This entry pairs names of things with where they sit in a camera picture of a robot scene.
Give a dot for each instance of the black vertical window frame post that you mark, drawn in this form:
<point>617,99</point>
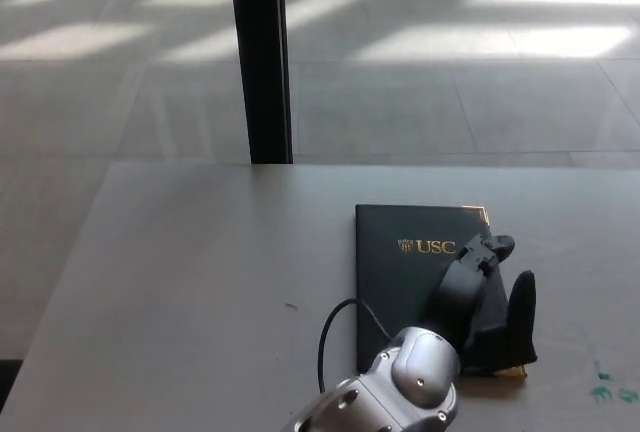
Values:
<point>262,57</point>

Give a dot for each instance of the dark green USC diary folder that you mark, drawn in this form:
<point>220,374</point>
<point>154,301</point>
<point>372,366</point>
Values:
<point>395,292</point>

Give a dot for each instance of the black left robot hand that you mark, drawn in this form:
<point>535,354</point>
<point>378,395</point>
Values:
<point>472,302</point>

